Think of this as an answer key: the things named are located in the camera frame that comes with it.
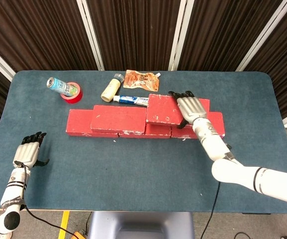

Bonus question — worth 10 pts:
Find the blue white toothpaste tube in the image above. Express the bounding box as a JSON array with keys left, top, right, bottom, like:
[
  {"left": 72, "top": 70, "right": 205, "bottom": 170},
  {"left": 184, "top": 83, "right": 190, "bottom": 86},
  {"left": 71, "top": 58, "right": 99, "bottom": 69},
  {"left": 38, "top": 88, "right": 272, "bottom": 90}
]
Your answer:
[{"left": 112, "top": 94, "right": 151, "bottom": 108}]

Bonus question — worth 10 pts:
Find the orange spouted pouch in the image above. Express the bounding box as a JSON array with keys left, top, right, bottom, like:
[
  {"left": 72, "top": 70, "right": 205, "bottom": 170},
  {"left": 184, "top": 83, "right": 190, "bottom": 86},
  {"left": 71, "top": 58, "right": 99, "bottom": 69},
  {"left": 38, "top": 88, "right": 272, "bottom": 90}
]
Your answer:
[{"left": 122, "top": 69, "right": 162, "bottom": 92}]

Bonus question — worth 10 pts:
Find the blue felt table cover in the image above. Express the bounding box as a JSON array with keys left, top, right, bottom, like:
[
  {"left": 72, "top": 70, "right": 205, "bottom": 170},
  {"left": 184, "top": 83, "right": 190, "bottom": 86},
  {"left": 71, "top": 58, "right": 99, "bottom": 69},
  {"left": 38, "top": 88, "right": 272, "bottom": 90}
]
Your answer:
[{"left": 0, "top": 70, "right": 287, "bottom": 215}]

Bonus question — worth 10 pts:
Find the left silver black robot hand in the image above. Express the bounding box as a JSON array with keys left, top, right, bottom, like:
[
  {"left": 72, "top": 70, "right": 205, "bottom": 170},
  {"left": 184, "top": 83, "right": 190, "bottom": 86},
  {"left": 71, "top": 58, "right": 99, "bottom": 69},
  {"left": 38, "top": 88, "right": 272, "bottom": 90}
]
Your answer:
[{"left": 13, "top": 131, "right": 51, "bottom": 169}]

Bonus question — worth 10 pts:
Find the red tape roll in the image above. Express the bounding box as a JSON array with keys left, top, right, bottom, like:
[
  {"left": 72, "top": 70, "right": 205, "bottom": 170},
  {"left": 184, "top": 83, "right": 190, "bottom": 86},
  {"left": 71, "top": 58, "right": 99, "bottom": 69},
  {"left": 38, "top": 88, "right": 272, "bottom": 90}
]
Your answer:
[{"left": 60, "top": 81, "right": 84, "bottom": 104}]

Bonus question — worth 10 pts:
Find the blue white drink can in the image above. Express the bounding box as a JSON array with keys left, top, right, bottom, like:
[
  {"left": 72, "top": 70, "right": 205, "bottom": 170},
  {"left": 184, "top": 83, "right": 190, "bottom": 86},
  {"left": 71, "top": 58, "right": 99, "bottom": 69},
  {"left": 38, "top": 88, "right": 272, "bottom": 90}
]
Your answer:
[{"left": 46, "top": 77, "right": 77, "bottom": 97}]

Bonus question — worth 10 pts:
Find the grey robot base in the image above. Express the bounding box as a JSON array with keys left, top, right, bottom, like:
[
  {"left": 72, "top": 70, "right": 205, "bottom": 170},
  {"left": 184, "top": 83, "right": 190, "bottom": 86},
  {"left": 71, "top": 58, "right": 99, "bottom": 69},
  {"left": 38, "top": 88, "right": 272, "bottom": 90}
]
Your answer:
[{"left": 87, "top": 211, "right": 195, "bottom": 239}]

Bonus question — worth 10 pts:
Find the cream plastic bottle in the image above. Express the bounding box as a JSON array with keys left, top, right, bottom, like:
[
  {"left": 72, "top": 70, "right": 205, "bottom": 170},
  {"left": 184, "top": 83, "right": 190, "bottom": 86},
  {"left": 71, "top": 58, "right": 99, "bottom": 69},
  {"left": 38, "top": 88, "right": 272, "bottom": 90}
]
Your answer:
[{"left": 100, "top": 73, "right": 124, "bottom": 103}]

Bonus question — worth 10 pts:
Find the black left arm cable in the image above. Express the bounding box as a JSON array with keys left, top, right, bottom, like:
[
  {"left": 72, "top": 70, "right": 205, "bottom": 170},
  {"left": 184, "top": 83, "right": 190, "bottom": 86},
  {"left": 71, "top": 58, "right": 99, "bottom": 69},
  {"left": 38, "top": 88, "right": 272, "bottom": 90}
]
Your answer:
[{"left": 16, "top": 161, "right": 84, "bottom": 239}]

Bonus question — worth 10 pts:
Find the red foam brick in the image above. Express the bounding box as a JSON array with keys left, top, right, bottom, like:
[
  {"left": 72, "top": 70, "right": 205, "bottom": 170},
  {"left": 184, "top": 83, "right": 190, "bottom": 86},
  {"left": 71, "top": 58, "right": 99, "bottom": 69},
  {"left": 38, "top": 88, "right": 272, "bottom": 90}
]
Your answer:
[
  {"left": 170, "top": 112, "right": 226, "bottom": 140},
  {"left": 145, "top": 94, "right": 211, "bottom": 126},
  {"left": 118, "top": 123, "right": 172, "bottom": 139},
  {"left": 90, "top": 105, "right": 148, "bottom": 135},
  {"left": 65, "top": 109, "right": 119, "bottom": 138}
]

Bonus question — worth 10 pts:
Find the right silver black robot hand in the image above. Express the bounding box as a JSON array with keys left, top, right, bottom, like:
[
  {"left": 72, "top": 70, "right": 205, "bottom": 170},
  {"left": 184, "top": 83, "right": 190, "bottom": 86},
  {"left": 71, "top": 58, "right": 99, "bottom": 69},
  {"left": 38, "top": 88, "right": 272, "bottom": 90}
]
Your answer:
[{"left": 168, "top": 90, "right": 208, "bottom": 129}]

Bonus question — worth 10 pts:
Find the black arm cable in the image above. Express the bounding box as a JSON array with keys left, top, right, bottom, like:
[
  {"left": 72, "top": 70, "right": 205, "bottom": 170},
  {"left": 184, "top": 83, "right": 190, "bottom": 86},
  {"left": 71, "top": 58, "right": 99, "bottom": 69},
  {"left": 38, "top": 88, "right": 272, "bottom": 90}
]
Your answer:
[
  {"left": 16, "top": 161, "right": 84, "bottom": 239},
  {"left": 199, "top": 182, "right": 250, "bottom": 239}
]

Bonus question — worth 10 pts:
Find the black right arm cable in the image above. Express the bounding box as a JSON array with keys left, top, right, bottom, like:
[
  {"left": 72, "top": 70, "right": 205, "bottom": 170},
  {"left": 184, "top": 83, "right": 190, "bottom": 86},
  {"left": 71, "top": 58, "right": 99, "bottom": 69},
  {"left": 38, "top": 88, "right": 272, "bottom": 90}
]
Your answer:
[{"left": 199, "top": 182, "right": 250, "bottom": 239}]

